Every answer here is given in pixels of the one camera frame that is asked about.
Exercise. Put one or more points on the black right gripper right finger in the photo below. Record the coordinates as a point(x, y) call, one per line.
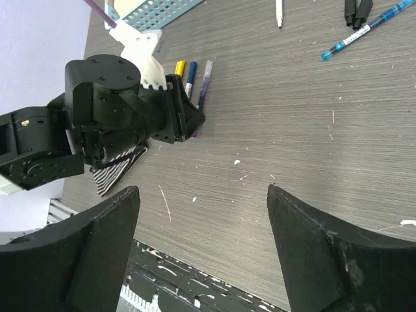
point(329, 264)

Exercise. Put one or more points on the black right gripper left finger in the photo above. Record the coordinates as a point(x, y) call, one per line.
point(77, 264)

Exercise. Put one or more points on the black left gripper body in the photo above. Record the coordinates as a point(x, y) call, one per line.
point(181, 117)

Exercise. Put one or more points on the white pen blue end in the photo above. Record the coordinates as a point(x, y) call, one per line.
point(190, 78)

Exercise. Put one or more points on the white pen yellow end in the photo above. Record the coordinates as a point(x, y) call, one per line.
point(180, 67)

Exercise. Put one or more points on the purple gel pen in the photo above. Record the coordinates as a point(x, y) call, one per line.
point(206, 79)

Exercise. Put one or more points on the cyan gel pen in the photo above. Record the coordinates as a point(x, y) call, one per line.
point(366, 28)

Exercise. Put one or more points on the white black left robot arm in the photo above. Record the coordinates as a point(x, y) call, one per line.
point(101, 123)

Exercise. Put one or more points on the white pen black tip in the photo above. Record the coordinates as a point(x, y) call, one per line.
point(279, 13)

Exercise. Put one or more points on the black pen cap white end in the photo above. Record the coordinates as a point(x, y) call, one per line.
point(350, 12)

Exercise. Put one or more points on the black white striped cloth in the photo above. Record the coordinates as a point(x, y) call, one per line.
point(108, 177)

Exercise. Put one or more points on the blue plastic basket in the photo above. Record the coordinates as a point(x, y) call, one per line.
point(153, 14)

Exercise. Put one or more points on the peach folded cloth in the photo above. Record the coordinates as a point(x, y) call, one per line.
point(124, 7)

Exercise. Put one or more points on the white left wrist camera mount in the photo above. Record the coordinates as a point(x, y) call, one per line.
point(146, 50)

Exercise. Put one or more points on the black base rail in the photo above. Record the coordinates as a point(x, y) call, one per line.
point(181, 287)

